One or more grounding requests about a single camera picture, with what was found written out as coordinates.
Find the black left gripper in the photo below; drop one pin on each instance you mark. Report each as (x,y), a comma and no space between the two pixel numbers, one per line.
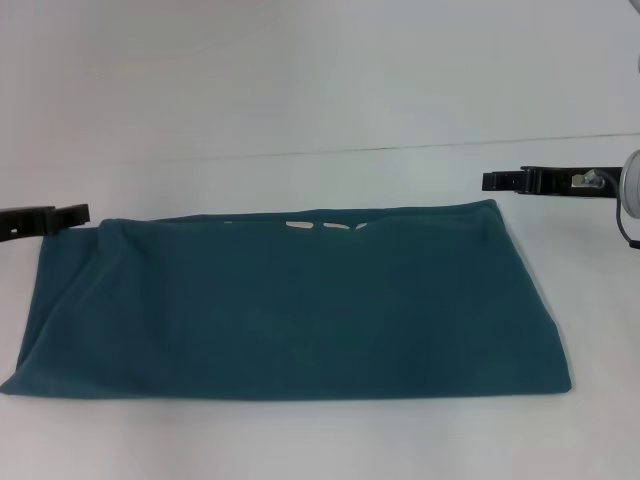
(25,222)

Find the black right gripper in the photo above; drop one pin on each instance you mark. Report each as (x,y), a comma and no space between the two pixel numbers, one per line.
(570,181)

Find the teal blue t-shirt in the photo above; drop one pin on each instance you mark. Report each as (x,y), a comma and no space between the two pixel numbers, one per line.
(300,310)

